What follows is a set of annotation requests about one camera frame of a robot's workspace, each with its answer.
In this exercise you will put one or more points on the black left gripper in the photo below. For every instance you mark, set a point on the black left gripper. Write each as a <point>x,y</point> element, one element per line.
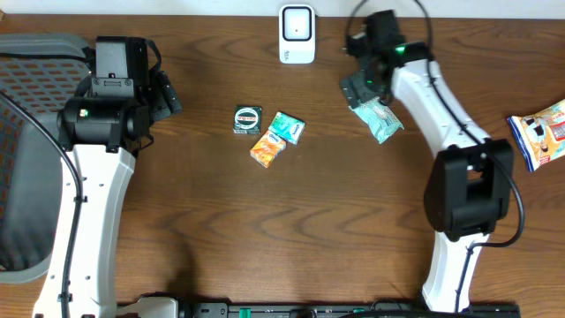
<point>164,96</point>

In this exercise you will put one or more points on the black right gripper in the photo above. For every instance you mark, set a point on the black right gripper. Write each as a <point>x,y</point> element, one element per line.
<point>360,91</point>

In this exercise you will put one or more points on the teal small snack packet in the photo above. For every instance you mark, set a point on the teal small snack packet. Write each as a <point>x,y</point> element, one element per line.
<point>381,120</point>

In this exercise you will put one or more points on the teal gum box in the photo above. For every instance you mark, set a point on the teal gum box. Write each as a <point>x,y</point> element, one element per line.
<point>287,127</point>

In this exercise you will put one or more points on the round black white container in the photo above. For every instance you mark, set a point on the round black white container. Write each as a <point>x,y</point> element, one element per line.
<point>247,119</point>

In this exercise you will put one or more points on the orange snack packet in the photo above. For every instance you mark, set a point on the orange snack packet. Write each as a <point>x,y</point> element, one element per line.
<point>268,147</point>

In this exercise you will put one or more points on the cream snack bag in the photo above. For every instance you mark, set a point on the cream snack bag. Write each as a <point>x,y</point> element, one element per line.
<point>540,136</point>

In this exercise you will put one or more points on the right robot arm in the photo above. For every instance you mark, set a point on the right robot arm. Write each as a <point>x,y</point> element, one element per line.
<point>468,190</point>

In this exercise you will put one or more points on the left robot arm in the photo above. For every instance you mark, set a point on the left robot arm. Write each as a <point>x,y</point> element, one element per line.
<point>101,130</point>

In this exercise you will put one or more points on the white barcode scanner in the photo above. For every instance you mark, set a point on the white barcode scanner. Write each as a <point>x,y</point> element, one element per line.
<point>297,34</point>

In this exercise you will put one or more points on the grey plastic shopping basket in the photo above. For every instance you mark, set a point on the grey plastic shopping basket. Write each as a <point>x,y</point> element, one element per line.
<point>39,72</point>

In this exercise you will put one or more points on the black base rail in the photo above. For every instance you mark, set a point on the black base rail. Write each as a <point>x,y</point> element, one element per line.
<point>309,310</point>

